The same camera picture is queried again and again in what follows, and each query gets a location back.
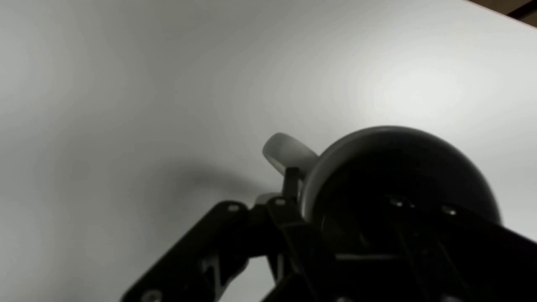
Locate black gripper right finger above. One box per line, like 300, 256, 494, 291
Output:
340, 190, 537, 302

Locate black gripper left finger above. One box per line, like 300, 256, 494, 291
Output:
118, 164, 340, 302

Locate white ceramic mug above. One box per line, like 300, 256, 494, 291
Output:
253, 123, 503, 264

